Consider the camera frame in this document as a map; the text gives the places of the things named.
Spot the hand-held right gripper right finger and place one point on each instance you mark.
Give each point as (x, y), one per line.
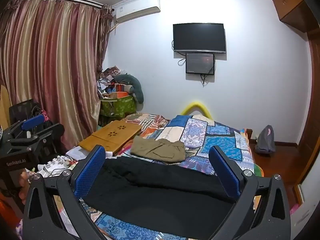
(225, 173)

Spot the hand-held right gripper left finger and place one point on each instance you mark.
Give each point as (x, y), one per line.
(90, 172)

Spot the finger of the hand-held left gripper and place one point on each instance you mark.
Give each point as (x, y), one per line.
(32, 122)
(25, 142)

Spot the black pants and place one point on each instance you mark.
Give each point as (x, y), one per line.
(155, 192)

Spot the khaki pants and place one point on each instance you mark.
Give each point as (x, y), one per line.
(157, 150)

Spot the pink cloth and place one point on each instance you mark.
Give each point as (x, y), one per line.
(45, 116)

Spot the pile of white clothes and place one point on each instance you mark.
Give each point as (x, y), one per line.
(72, 153)

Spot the patchwork quilt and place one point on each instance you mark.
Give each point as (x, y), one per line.
(220, 135)

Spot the wooden lap desk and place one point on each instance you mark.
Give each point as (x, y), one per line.
(112, 135)

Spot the grey backpack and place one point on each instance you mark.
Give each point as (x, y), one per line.
(265, 142)

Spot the striped curtain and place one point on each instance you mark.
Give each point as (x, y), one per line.
(50, 67)

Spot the green storage box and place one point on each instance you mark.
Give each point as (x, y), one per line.
(120, 107)

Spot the yellow foam tube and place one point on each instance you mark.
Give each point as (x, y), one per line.
(193, 104)

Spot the pile of clutter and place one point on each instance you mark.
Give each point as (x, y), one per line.
(108, 77)

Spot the grey neck pillow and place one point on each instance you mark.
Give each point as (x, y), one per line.
(137, 90)

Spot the small black monitor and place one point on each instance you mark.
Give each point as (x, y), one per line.
(200, 63)

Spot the large black television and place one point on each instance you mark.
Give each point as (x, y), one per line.
(200, 37)

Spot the white air conditioner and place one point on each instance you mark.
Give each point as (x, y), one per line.
(137, 7)

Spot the wooden wall cabinet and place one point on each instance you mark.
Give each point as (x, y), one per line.
(290, 2)

